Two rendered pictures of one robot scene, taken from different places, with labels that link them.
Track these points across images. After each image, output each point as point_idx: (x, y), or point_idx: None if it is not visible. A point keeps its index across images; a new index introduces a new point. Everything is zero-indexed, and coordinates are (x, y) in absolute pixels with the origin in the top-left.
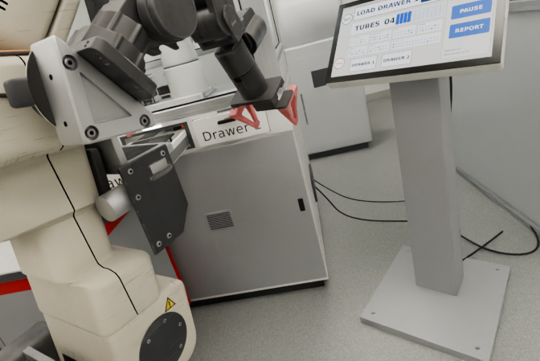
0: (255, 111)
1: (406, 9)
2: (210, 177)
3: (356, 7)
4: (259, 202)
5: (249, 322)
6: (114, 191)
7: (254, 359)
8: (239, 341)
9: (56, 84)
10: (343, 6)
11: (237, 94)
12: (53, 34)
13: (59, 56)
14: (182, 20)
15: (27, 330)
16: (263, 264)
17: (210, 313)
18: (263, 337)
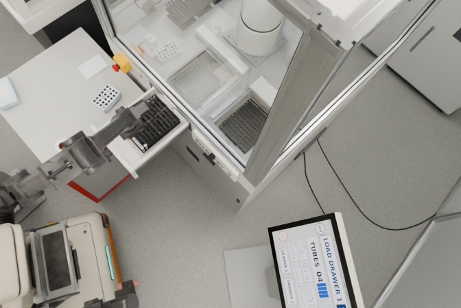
0: (230, 171)
1: (330, 291)
2: (195, 144)
3: (331, 234)
4: (217, 175)
5: (182, 187)
6: (40, 298)
7: (164, 212)
8: (169, 193)
9: None
10: (332, 218)
11: (121, 291)
12: (12, 300)
13: None
14: None
15: (27, 232)
16: (208, 180)
17: (173, 157)
18: (180, 204)
